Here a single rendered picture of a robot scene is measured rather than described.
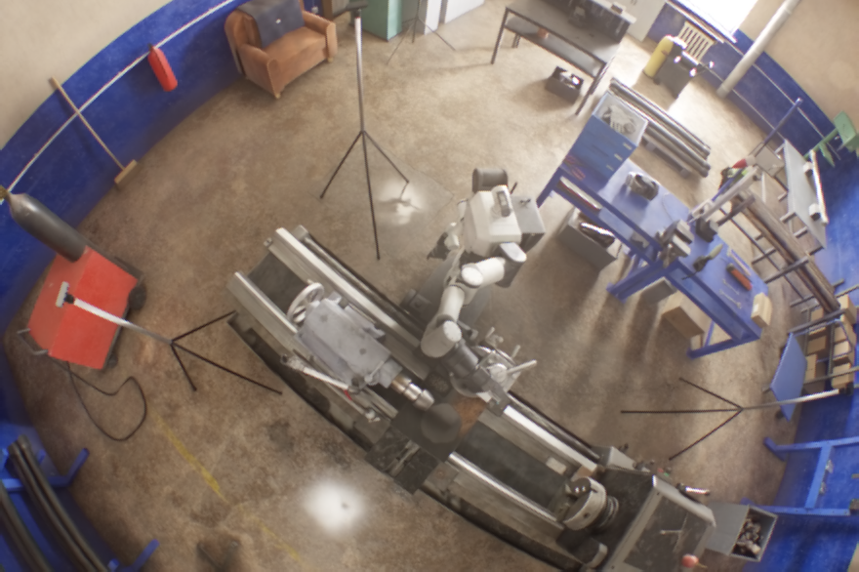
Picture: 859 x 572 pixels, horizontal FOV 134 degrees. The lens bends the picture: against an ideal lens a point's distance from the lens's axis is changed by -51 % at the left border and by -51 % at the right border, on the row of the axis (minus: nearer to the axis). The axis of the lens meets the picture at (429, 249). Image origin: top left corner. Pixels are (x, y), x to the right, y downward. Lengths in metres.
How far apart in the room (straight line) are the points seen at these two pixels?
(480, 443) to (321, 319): 1.05
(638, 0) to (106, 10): 7.09
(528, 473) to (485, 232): 1.33
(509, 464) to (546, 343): 1.21
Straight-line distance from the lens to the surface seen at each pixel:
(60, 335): 3.07
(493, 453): 2.05
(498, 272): 1.35
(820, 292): 5.02
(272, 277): 2.18
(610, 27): 4.56
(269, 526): 3.00
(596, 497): 1.79
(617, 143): 2.51
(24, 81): 3.77
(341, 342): 1.55
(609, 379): 3.20
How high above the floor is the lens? 2.68
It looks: 65 degrees down
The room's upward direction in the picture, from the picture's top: 14 degrees clockwise
